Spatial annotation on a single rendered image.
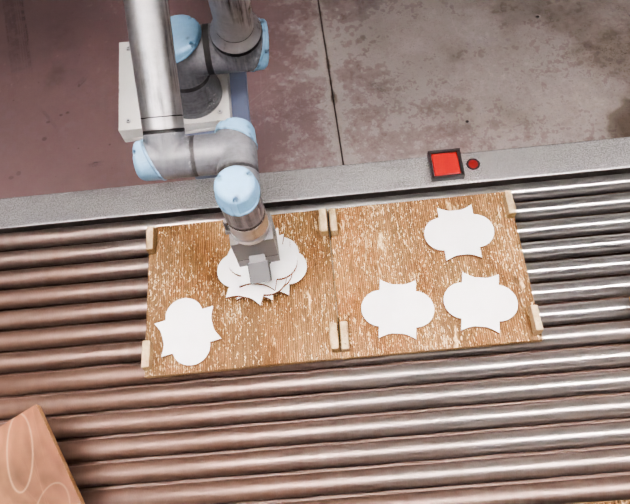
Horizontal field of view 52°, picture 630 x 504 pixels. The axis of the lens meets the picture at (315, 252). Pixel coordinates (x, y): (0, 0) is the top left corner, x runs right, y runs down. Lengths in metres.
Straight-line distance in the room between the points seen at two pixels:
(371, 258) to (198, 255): 0.39
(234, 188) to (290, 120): 1.71
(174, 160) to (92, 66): 2.06
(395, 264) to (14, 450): 0.83
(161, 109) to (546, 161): 0.89
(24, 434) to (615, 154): 1.39
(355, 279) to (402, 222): 0.17
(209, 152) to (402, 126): 1.66
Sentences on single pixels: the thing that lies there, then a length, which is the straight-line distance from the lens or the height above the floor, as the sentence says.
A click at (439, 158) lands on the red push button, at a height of 0.93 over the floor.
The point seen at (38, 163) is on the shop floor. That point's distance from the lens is 2.99.
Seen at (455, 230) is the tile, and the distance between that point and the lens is 1.45.
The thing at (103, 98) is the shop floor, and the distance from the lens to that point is 3.08.
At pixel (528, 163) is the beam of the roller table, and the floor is 0.92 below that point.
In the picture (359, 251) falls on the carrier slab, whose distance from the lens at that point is 1.43.
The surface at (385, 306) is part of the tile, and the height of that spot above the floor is 0.95.
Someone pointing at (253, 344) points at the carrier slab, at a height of 0.94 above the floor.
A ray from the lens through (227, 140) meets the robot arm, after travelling 1.18.
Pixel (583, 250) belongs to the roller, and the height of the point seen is 0.91.
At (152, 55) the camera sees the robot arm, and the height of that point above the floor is 1.39.
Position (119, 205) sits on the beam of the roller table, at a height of 0.91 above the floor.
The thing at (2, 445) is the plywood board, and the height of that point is 1.04.
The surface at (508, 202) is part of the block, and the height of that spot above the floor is 0.96.
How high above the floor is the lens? 2.23
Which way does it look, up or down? 65 degrees down
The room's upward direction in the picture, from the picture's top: 10 degrees counter-clockwise
